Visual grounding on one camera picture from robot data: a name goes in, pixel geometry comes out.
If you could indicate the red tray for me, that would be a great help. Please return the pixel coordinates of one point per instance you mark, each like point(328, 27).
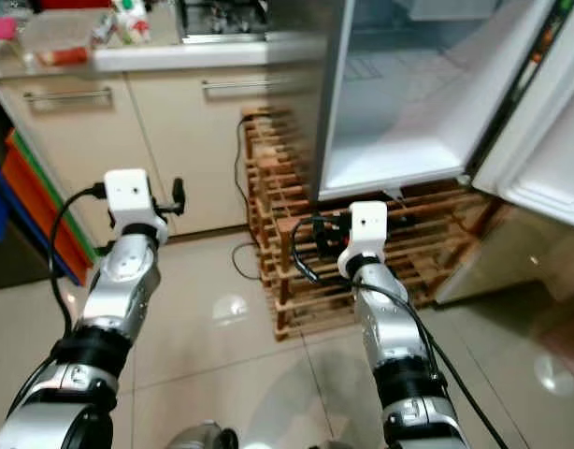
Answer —
point(72, 5)

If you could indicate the pink box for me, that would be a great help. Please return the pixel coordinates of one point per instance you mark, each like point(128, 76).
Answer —
point(1, 28)

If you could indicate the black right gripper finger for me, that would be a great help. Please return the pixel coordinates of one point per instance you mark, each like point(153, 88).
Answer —
point(319, 237)

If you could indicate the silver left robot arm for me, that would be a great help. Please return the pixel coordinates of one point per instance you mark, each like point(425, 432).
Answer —
point(123, 290)

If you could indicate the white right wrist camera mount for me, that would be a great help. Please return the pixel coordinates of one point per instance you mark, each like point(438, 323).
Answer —
point(369, 223)

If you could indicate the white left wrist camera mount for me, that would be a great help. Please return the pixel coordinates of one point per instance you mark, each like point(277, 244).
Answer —
point(128, 192)

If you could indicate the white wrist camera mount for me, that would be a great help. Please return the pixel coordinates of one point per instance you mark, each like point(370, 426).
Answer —
point(128, 192)
point(369, 223)

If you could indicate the red food pack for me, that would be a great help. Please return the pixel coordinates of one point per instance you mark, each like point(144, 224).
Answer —
point(63, 55)

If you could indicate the red green drink carton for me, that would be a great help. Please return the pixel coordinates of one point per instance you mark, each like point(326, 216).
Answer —
point(132, 24)

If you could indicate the green board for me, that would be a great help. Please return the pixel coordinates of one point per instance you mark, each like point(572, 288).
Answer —
point(55, 192)

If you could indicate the white freezer compartment flap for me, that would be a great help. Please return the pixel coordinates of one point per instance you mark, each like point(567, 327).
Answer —
point(455, 7)

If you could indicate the white lined fridge door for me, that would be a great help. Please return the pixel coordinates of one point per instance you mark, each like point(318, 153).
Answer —
point(539, 140)

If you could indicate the grey small fridge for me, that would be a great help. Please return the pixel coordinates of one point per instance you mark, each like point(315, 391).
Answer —
point(301, 94)

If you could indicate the stainless steel stove top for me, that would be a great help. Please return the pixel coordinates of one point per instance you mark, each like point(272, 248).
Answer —
point(222, 21)

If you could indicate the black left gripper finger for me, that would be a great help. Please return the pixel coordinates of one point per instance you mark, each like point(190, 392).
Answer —
point(179, 195)

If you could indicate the white kitchen countertop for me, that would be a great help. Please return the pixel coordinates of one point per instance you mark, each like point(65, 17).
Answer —
point(184, 56)

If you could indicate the orange board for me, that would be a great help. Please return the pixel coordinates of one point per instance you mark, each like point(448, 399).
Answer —
point(44, 220)

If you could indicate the clear food container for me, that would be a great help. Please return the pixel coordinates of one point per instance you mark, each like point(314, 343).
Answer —
point(58, 30)

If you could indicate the ribbed white fridge shelf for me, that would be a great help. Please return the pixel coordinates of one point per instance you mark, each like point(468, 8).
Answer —
point(376, 67)

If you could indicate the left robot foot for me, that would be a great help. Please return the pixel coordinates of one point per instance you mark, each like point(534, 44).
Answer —
point(208, 437)

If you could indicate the wooden slatted rack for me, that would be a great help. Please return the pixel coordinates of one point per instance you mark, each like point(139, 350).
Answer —
point(301, 290)

